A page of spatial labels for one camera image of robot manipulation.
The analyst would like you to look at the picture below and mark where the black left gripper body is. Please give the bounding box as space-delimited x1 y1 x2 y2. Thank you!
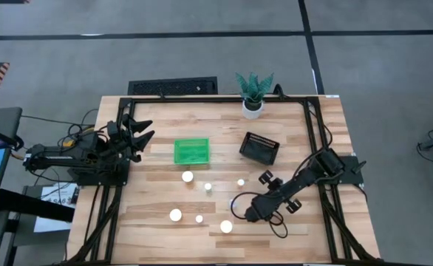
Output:
107 113 143 163

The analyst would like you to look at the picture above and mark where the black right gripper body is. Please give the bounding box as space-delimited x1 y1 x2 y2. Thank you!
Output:
259 170 302 219

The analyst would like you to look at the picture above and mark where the black plastic mesh bin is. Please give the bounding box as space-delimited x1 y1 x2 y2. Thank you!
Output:
239 132 281 166

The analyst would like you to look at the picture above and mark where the green plastic mesh bin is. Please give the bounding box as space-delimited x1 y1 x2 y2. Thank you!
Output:
173 137 211 166

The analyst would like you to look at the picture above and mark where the black keyboard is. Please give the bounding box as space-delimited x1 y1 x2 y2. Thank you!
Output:
127 76 219 96

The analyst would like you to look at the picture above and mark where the white printed paper sheet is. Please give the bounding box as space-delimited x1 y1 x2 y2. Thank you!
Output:
41 183 80 206

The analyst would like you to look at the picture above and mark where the white plant pot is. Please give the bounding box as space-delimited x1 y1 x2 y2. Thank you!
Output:
241 99 265 120

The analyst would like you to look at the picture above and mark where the green artificial plant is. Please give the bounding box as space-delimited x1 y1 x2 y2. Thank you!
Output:
234 72 276 111

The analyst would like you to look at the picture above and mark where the plain white paper sheet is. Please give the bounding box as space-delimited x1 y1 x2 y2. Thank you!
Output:
33 216 72 233

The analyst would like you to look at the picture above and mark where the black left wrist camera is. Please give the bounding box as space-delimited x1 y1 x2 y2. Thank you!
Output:
106 120 123 140

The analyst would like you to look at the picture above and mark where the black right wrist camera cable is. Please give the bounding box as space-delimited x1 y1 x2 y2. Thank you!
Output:
230 191 290 239

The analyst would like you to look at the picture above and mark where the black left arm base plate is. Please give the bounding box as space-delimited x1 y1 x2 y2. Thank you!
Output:
68 162 130 187

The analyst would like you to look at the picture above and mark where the black aluminium table frame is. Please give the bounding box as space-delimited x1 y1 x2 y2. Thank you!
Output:
67 95 382 266

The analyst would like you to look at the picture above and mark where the black floor cable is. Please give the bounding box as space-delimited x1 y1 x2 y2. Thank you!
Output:
19 109 99 129

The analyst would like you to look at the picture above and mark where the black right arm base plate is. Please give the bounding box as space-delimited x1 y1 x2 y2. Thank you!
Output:
314 154 367 185

